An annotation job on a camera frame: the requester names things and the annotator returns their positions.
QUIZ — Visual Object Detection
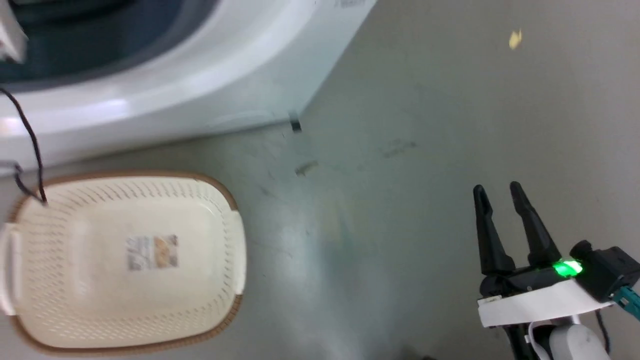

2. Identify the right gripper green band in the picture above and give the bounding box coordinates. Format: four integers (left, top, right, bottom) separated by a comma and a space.
472, 181, 617, 329

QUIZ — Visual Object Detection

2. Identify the white washing machine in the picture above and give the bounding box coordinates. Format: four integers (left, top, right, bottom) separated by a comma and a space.
0, 0, 378, 176

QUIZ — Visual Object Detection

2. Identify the paper label in basket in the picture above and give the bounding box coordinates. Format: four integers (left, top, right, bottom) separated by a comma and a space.
126, 234, 179, 272

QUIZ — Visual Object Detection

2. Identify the cream plastic laundry basket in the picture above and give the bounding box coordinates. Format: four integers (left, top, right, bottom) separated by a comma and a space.
0, 170, 247, 357

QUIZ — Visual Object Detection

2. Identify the thin black cable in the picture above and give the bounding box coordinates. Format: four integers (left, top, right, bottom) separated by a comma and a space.
0, 88, 49, 206

